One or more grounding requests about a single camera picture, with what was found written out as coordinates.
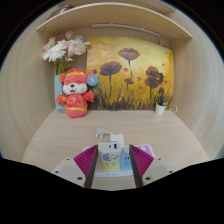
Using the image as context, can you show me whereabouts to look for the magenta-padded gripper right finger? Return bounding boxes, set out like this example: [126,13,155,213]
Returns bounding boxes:
[129,144,174,189]

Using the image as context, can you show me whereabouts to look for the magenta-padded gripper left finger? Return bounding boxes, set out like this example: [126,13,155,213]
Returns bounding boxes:
[51,144,100,189]

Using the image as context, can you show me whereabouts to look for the white printed charger block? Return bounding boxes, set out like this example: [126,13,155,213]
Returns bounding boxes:
[97,141,122,164]

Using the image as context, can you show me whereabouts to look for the white pastel-socket power strip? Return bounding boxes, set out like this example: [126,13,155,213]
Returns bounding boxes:
[83,133,156,178]

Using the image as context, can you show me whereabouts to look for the white power plug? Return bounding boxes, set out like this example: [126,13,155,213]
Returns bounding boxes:
[95,127,110,140]

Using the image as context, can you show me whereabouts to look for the small plant in white pot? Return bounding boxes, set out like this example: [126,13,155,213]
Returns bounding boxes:
[154,93,168,116]

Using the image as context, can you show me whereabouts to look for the red plush mouse toy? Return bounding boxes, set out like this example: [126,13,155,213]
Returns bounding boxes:
[55,68,99,119]

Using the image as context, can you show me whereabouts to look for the light teal vase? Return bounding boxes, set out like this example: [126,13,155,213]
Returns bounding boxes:
[54,73,68,114]

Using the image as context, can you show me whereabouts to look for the yellow poppy flower painting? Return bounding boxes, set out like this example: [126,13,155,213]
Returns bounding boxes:
[86,35,175,111]

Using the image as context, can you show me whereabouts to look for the pink and white flower bouquet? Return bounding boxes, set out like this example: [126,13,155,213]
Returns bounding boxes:
[41,30,92,76]

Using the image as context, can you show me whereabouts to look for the white light bar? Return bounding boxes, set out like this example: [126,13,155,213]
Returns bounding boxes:
[91,23,161,37]

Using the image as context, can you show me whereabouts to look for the wooden shelf unit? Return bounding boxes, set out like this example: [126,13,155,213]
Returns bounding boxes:
[35,1,194,42]

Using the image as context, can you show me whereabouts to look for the white cable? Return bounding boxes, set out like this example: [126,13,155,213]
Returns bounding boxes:
[159,34,170,48]
[168,104,179,114]

